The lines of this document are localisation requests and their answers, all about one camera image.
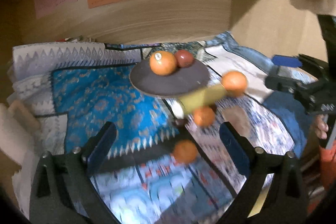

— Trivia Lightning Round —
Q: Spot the red apple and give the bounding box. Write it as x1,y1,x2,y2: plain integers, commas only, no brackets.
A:
174,50,194,68

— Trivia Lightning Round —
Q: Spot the right hand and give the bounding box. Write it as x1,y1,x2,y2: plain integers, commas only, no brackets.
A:
313,115,329,139

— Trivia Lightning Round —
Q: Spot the small tangerine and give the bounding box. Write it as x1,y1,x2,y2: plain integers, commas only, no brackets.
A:
193,106,215,127
173,140,199,164

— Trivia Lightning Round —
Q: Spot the patterned patchwork cloth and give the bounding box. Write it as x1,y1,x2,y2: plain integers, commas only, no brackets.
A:
13,32,313,223

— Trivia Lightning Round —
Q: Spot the dark round plate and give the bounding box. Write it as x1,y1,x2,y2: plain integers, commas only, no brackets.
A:
129,60,210,98

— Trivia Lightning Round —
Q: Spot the short green banana piece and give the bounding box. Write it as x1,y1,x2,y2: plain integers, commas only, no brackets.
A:
171,84,228,119

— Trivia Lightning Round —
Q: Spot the large orange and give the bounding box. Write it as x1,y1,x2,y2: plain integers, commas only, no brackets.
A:
149,51,178,76

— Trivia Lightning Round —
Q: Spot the peeled grapefruit segment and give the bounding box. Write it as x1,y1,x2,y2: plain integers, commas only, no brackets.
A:
222,106,251,138

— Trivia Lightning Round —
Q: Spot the medium orange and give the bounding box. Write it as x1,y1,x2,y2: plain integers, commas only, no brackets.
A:
221,71,248,97

